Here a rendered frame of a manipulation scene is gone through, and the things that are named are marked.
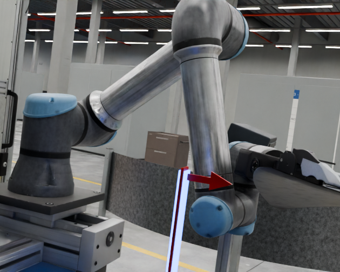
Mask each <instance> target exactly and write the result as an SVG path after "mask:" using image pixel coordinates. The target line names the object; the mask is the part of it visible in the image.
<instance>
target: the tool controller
mask: <svg viewBox="0 0 340 272"><path fill-rule="evenodd" d="M227 134H228V143H231V142H235V141H246V142H249V143H251V144H256V145H261V146H267V147H272V148H274V147H275V146H276V140H277V137H276V136H274V135H272V134H269V133H267V132H265V131H262V130H260V129H257V128H255V127H252V126H250V125H247V124H240V123H231V124H230V126H229V129H228V131H227Z"/></svg>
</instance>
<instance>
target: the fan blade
mask: <svg viewBox="0 0 340 272"><path fill-rule="evenodd" d="M253 181H254V184H255V186H256V188H257V190H258V191H259V192H260V194H261V195H262V196H263V197H264V199H265V200H266V201H267V202H268V203H269V204H270V205H271V206H272V207H275V208H278V209H291V208H305V207H340V191H337V190H334V189H331V188H328V187H324V186H321V185H319V184H316V183H313V182H310V181H308V180H304V179H302V178H299V177H296V176H294V175H291V174H288V173H286V172H283V171H281V170H278V169H275V168H273V167H258V168H257V169H256V170H255V172H254V174H253Z"/></svg>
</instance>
